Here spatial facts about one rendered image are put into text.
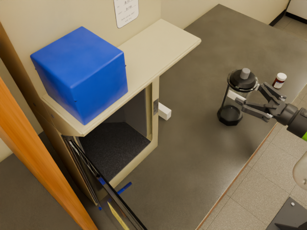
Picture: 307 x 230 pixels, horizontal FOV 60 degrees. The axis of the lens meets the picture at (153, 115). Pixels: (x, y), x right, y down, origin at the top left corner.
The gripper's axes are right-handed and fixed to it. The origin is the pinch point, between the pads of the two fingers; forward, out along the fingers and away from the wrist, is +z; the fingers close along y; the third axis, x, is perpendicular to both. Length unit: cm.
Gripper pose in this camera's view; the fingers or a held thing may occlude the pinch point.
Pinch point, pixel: (240, 88)
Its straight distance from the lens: 105.3
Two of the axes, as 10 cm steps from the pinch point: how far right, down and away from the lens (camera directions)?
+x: 0.0, 6.1, 7.9
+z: -7.4, -5.3, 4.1
